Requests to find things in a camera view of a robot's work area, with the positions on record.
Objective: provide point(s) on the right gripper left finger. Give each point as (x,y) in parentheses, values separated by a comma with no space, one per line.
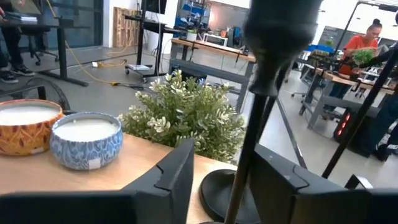
(168,186)

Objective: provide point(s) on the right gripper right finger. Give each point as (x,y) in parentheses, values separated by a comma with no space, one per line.
(273,186)

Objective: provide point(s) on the tall black candlestick holder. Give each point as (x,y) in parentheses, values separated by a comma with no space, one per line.
(273,104)

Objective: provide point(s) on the light blue patterned candle tin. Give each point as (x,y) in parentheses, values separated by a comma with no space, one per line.
(84,149)

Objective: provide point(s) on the short black candlestick holder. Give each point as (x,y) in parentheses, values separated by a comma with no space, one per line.
(280,37)

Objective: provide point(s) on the orange patterned candle tin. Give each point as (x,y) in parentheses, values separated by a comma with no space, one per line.
(21,137)

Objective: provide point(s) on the green potted plant black pot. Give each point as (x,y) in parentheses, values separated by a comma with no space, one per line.
(186,118)

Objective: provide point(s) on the black computer red lights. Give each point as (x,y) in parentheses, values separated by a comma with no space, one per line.
(351,130)

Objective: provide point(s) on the person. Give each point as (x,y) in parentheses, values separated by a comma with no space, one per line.
(387,124)
(357,46)
(12,40)

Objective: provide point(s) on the white power adapter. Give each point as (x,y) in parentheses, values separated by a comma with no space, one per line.
(95,64)

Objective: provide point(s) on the blue bin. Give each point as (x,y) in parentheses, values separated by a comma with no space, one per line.
(320,48)

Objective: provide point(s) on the black monitor stand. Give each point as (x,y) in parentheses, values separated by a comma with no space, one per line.
(141,37)

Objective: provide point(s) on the small plant white pot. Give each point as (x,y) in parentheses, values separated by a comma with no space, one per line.
(191,36)

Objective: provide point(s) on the small green plant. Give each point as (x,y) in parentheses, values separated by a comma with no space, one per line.
(363,56)

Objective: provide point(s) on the wooden pallet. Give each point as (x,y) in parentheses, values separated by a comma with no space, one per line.
(124,28)

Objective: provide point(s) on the black desk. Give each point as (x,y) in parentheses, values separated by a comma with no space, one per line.
(62,46)

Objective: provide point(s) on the blue storage bin rack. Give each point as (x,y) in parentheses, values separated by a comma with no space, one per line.
(189,12)

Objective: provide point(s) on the black monitor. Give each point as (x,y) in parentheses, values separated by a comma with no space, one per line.
(154,6)

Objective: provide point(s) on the black office chair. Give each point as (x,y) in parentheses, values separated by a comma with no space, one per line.
(37,32)

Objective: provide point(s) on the stack of papers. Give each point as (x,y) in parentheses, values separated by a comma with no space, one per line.
(21,17)

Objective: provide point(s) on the wooden shelf black metal frame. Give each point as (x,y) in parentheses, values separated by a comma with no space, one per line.
(62,180)

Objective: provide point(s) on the wooden workbench grey frame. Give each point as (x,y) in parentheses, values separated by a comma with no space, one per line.
(335,77)
(211,46)

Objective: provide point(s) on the black station frame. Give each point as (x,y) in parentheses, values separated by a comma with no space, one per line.
(346,29)

